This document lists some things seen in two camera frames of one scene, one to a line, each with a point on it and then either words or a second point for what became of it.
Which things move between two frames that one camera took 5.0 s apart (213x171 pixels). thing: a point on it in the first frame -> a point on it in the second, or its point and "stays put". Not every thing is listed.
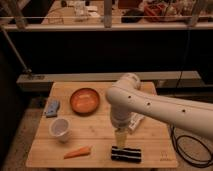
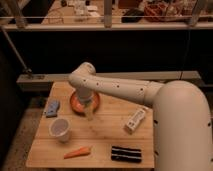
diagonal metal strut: (13, 47) stays put
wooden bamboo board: (75, 130) stays put
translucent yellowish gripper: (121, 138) -> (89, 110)
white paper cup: (60, 127) stays put
